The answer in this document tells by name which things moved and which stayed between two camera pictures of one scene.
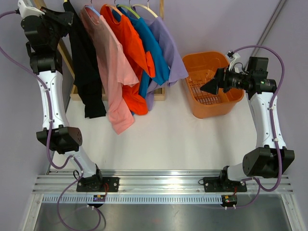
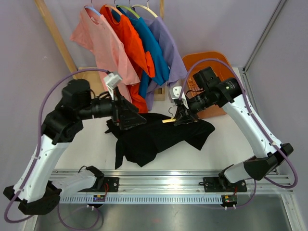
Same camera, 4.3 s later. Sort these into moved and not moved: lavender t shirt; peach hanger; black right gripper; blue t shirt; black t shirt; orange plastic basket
Moved: black t shirt; black right gripper
Not moved: blue t shirt; peach hanger; lavender t shirt; orange plastic basket
